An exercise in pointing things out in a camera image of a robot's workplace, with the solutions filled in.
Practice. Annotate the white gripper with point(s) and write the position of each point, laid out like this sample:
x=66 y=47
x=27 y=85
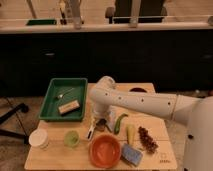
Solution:
x=99 y=111

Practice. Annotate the small metal cup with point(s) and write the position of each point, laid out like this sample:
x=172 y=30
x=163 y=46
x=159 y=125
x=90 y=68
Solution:
x=103 y=124

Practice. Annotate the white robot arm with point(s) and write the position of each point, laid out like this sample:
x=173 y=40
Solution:
x=195 y=113

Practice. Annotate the green chili pepper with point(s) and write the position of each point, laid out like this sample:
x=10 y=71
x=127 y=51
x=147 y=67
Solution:
x=118 y=123

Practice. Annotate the wooden block in tray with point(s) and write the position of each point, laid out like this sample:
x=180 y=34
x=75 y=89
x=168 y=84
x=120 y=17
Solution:
x=63 y=109

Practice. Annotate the green plastic tray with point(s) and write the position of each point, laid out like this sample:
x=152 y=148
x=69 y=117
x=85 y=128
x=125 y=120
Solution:
x=49 y=110

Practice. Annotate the dark red small bowl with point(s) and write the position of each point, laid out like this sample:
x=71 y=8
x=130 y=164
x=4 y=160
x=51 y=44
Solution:
x=137 y=89

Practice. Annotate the metal spoon in tray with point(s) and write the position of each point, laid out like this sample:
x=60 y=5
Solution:
x=60 y=96

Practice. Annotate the orange bowl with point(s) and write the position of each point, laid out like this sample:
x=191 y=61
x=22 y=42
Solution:
x=105 y=151

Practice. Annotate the green plastic cup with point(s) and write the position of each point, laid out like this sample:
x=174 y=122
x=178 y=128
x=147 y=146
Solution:
x=71 y=138

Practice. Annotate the blue sponge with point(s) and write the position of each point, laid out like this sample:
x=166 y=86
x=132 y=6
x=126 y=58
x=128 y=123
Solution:
x=131 y=155

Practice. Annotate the bunch of red grapes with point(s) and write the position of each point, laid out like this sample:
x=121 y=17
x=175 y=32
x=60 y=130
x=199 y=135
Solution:
x=147 y=141

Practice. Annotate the white plastic cup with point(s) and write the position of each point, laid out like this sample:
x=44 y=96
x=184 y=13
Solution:
x=39 y=138

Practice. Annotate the black office chair base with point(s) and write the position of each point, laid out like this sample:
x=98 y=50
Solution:
x=11 y=125

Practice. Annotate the black chair in background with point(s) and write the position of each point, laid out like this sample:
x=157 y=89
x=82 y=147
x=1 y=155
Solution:
x=143 y=11

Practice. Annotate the green tray in background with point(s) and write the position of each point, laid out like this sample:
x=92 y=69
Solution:
x=36 y=22

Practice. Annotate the white handled knife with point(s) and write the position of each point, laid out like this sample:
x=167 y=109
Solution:
x=91 y=129

